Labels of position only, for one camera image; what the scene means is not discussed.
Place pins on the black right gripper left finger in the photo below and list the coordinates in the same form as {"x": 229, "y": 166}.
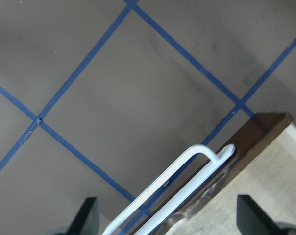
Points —
{"x": 86, "y": 221}

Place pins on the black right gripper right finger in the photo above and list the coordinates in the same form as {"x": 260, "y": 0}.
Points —
{"x": 253, "y": 220}

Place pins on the brown paper table mat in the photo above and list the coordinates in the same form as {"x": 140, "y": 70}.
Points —
{"x": 98, "y": 97}

